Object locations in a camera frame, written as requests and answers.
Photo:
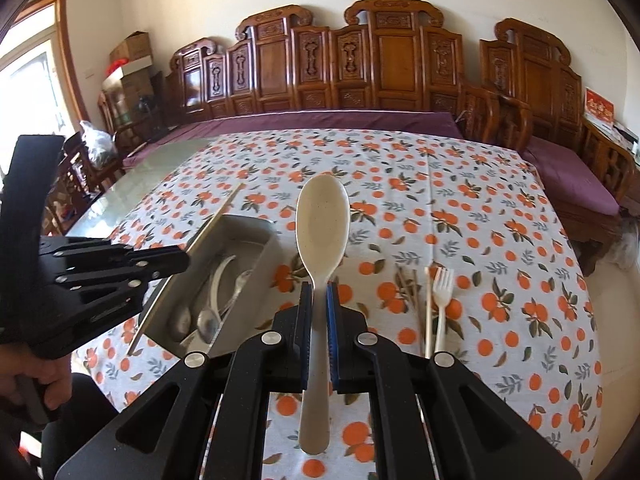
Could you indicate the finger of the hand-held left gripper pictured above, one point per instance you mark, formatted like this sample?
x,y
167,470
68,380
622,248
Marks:
x,y
160,260
75,325

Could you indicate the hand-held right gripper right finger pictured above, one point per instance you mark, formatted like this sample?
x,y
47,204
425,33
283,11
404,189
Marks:
x,y
332,340

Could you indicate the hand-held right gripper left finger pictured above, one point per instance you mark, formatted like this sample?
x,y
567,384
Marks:
x,y
304,335

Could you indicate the metal spoon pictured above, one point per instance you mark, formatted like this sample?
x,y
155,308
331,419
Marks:
x,y
206,322
180,324

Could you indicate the metal spoons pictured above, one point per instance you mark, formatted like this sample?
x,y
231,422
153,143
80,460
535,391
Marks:
x,y
240,285

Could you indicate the rectangular metal tray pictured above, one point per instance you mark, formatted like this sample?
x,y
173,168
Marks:
x,y
247,252

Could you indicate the cream chopstick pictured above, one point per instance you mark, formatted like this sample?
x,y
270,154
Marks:
x,y
427,310

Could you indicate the large cream spoon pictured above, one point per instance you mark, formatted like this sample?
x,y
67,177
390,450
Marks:
x,y
322,220

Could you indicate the cream plastic fork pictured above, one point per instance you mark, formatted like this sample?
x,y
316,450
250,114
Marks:
x,y
443,285

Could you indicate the person's left hand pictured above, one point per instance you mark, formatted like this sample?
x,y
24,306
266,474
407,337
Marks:
x,y
52,380

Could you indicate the wooden dining chair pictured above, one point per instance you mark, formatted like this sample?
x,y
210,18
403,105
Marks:
x,y
85,180

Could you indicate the person's black pants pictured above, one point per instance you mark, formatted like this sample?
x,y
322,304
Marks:
x,y
85,395

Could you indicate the white plastic bag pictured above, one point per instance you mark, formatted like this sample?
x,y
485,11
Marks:
x,y
97,142

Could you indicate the large brown cardboard box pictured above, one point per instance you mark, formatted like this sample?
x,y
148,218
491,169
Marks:
x,y
132,92

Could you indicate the red decoration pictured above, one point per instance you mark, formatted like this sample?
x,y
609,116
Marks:
x,y
120,62

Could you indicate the white flat box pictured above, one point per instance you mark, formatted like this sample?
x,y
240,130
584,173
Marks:
x,y
130,67

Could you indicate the orange print tablecloth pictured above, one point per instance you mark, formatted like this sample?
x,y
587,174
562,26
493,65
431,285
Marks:
x,y
400,185

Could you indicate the small brown cardboard box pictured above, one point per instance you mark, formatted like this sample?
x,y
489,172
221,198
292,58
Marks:
x,y
131,47

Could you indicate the purple sofa cushion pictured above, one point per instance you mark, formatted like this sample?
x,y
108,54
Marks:
x,y
300,120

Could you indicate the carved wooden sofa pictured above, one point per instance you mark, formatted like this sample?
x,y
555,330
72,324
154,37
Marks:
x,y
320,60

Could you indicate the purple armchair cushion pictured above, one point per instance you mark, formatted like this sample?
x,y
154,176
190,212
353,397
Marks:
x,y
570,175

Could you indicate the clear plastic bag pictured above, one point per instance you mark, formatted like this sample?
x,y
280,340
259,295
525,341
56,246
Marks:
x,y
627,242

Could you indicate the carved wooden armchair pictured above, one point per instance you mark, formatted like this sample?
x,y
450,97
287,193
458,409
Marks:
x,y
535,75

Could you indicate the wooden side table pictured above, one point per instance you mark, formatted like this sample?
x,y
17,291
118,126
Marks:
x,y
612,155

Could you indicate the red gift box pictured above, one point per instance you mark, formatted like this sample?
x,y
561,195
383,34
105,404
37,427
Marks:
x,y
599,107

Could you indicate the wooden door frame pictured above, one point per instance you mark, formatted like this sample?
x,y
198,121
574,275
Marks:
x,y
65,60

